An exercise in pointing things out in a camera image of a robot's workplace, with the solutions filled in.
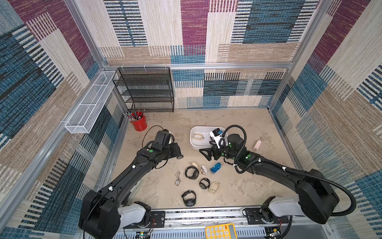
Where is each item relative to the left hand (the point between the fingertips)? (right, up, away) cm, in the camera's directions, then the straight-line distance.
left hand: (179, 149), depth 83 cm
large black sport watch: (+9, -14, +2) cm, 17 cm away
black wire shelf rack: (-27, +42, +25) cm, 56 cm away
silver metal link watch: (-2, -19, +2) cm, 19 cm away
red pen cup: (-28, +17, +16) cm, 37 cm away
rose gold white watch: (+13, -12, +3) cm, 18 cm away
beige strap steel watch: (+8, -10, +4) cm, 14 cm away
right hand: (+15, +1, 0) cm, 15 cm away
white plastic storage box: (+12, +5, +22) cm, 26 cm away
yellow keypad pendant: (+21, -35, -14) cm, 43 cm away
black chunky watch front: (+6, -25, -8) cm, 27 cm away
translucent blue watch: (+19, -12, +3) cm, 23 cm away
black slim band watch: (+14, -19, +2) cm, 24 cm away
